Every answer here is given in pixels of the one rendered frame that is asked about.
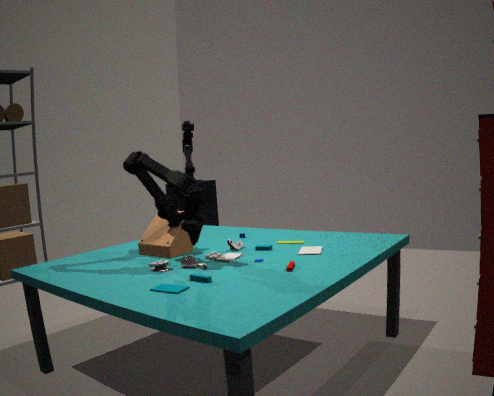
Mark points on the teal flat plate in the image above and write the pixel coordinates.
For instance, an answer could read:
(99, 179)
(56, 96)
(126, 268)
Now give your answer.
(170, 288)

